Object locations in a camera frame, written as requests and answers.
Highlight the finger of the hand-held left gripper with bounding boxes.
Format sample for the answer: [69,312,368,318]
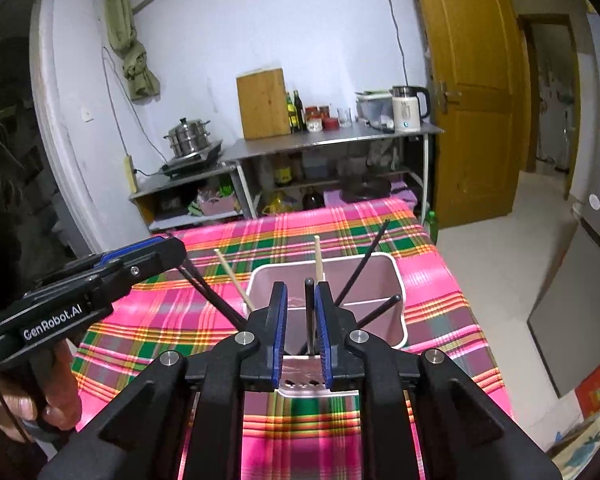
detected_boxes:
[97,236,168,268]
[125,237,189,288]

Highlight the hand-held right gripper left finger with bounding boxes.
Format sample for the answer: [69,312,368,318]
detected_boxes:
[40,281,288,480]

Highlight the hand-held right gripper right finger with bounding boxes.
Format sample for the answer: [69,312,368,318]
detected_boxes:
[315,280,563,480]

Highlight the black chopstick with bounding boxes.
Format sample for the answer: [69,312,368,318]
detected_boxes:
[177,262,247,330]
[181,260,248,326]
[304,278,317,357]
[334,218,392,307]
[355,295,402,328]

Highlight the pink plastic utensil holder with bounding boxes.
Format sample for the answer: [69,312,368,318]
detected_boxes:
[244,251,409,400]

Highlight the person's left hand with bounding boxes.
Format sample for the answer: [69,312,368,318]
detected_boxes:
[0,345,84,443]

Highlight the low metal shelf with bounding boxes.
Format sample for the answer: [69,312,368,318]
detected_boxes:
[128,161,247,234]

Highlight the black induction cooker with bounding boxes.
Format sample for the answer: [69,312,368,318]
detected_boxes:
[160,140,225,179]

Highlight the pink plaid tablecloth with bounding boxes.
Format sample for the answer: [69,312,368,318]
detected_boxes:
[72,197,516,480]

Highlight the steel steamer pot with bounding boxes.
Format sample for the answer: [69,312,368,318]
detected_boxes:
[163,117,212,157]

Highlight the dark round pan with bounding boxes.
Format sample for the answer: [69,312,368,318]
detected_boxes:
[340,176,393,204]

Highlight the yellow oil bottle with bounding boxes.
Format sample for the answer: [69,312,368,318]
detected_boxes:
[272,155,294,187]

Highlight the wooden cutting board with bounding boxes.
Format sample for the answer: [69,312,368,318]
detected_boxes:
[236,67,292,141]

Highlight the steel kitchen table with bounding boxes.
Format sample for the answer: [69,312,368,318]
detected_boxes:
[219,122,445,222]

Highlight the dark oil bottle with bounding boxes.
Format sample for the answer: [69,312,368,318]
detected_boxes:
[285,90,306,134]

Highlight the green hanging cloth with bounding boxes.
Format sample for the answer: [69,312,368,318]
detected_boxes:
[104,0,162,104]

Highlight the red lidded jar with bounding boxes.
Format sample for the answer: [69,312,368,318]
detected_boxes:
[305,105,331,133]

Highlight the clear plastic storage box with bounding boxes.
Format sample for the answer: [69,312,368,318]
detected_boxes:
[355,90,396,131]

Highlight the white electric kettle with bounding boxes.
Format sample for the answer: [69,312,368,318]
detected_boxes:
[391,85,432,134]

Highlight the grey board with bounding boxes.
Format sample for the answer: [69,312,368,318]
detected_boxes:
[526,221,600,399]

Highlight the yellow wooden door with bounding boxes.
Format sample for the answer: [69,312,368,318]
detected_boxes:
[409,0,527,231]

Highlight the black wall cable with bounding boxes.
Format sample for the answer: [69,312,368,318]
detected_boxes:
[374,0,427,88]

